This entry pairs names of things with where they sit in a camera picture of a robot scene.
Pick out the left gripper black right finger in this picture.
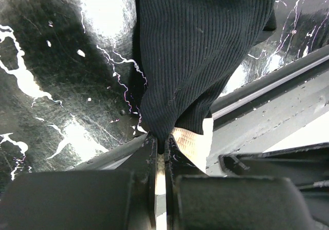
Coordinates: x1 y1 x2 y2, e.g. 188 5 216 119
164 136 315 229

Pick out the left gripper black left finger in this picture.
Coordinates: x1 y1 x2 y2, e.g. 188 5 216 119
1 134 157 229

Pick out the black underwear with cream waistband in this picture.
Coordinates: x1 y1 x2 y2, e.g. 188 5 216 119
138 0 276 171

